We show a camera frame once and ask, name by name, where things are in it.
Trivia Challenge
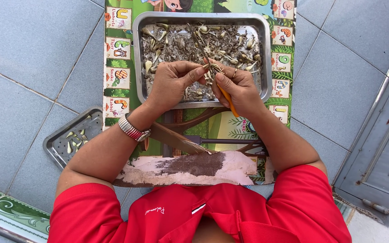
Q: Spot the person's right hand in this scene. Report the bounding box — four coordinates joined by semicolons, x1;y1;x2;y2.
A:
203;59;267;119

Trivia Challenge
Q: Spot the small perforated steel tray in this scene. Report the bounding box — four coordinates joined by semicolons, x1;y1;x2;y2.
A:
43;106;104;171

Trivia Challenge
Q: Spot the person's left hand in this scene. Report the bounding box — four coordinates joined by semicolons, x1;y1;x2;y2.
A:
146;60;207;114

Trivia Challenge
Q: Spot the small unpeeled bulb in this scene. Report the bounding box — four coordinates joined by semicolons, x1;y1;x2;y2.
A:
203;62;226;80

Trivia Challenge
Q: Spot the heap of bulbs and peels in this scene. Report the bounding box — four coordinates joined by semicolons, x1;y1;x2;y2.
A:
141;22;262;101

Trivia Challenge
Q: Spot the silver metal wristwatch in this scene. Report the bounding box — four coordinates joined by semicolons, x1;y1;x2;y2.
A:
118;114;151;142

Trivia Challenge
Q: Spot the colourful alphabet play mat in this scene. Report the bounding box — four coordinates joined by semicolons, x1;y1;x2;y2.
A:
102;0;298;187

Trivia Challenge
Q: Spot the grey metal door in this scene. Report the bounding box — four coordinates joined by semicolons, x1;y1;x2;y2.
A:
334;40;389;237

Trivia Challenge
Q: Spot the grey door bolt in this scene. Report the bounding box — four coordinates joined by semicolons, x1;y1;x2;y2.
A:
362;198;389;215

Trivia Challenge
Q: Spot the large steel baking tray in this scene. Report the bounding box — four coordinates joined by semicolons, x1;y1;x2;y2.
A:
132;12;273;109

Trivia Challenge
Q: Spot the group of peeled white bulbs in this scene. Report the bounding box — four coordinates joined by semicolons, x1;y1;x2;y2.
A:
65;115;92;154

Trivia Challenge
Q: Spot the orange-handled paring knife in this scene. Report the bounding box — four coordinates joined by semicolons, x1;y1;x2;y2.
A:
187;23;240;118

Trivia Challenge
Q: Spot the red polo shirt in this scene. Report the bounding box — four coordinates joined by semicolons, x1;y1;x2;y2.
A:
47;164;352;243

